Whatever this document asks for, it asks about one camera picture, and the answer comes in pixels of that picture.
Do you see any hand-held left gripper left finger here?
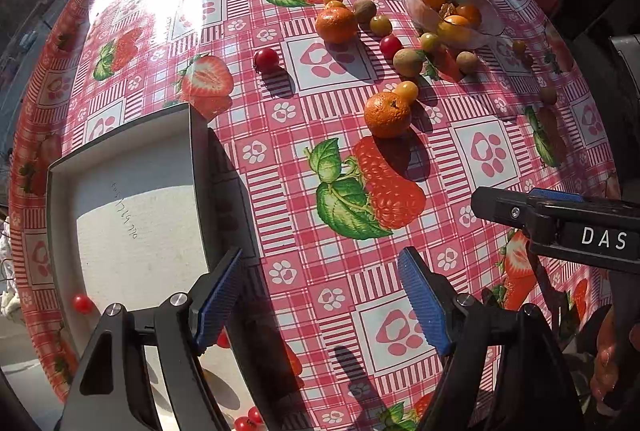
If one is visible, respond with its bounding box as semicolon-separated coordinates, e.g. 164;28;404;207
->
59;247;244;431

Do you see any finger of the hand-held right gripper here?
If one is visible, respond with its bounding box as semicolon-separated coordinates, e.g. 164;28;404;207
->
529;189;587;204
471;187;562;243

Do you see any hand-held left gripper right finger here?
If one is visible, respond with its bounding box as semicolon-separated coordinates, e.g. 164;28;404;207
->
397;247;586;431

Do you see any white rectangular tray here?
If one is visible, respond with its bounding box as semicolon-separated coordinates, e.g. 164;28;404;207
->
46;103;301;431

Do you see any person's right hand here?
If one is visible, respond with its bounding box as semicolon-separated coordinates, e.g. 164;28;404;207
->
589;306;621;407

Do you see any large orange mandarin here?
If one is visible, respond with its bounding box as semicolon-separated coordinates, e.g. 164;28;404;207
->
315;7;359;44
363;92;413;139

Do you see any yellow orange kumquat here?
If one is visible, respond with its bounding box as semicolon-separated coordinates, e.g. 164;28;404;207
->
436;15;472;46
396;81;420;104

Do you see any strawberry print tablecloth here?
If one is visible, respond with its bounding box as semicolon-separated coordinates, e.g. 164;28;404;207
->
7;0;623;431

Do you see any white hanging garment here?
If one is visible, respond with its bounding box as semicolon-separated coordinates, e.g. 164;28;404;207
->
0;221;21;319

